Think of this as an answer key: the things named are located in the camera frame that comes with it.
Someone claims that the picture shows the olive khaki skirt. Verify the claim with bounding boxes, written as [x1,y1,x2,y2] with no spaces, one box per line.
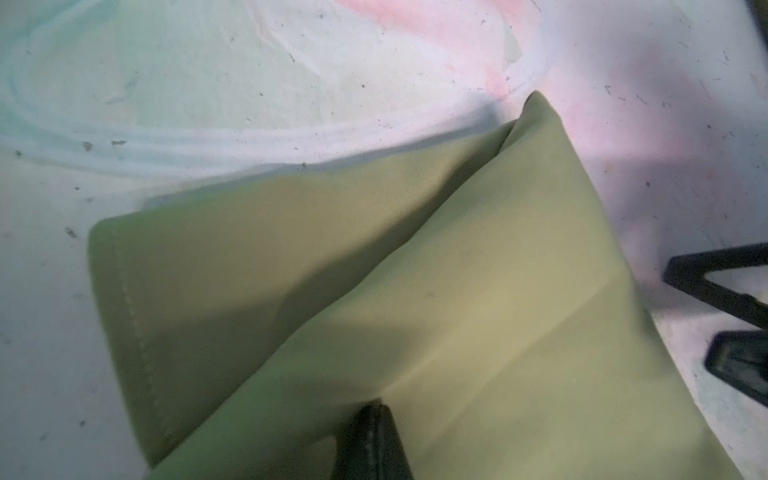
[88,93,740,479]

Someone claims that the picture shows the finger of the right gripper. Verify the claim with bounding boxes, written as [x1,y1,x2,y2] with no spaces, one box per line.
[704,330,767,407]

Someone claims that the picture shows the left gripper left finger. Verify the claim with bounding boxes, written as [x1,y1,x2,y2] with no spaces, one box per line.
[331,400,413,480]

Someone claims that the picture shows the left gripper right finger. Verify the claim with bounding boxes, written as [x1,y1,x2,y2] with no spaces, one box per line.
[662,242,768,330]

